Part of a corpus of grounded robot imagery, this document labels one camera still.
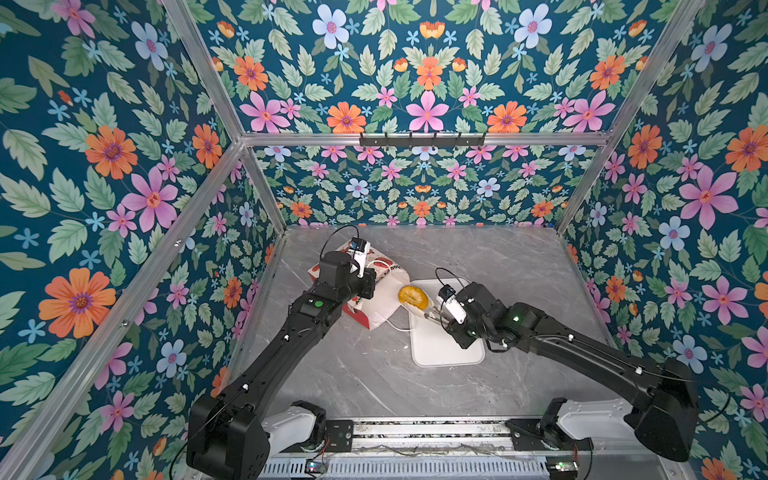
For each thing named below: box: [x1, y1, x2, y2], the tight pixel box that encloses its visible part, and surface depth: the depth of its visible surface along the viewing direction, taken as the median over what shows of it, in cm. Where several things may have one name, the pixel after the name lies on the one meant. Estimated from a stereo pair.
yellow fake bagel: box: [398, 285, 429, 311], surface depth 91 cm
